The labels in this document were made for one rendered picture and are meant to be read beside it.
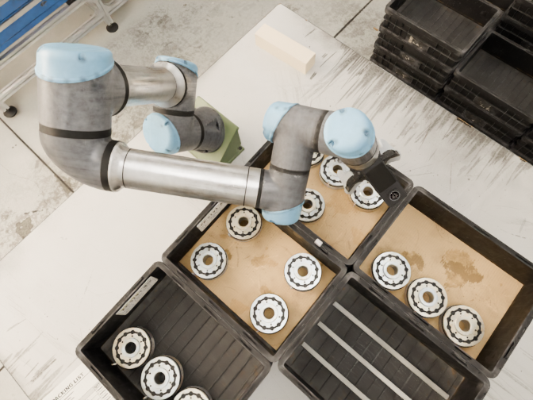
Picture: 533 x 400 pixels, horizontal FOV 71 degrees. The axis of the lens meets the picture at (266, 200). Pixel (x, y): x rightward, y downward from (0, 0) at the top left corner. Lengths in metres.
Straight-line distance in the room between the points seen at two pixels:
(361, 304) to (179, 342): 0.50
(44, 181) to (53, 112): 1.76
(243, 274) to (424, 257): 0.51
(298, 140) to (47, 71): 0.42
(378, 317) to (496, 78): 1.38
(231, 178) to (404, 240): 0.62
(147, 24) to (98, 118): 2.12
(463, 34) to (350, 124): 1.49
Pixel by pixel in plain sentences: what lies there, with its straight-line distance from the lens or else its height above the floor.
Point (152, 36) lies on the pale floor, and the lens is 2.72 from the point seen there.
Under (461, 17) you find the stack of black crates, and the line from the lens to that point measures 2.11.
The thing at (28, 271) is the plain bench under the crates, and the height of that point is 0.70.
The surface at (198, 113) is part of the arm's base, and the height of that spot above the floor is 0.90.
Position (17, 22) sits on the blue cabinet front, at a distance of 2.56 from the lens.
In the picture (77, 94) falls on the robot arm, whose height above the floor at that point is 1.39.
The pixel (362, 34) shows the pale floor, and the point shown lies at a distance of 2.60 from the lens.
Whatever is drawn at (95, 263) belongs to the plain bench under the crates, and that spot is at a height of 0.70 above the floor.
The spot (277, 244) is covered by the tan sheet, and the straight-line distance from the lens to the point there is 1.08.
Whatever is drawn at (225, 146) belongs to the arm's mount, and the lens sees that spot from 1.22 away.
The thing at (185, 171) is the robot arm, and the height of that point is 1.29.
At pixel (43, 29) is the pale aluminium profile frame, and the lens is 2.61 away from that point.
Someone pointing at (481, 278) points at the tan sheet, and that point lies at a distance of 1.19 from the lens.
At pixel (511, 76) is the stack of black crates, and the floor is 0.38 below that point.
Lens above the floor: 1.89
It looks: 71 degrees down
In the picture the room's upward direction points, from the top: 10 degrees counter-clockwise
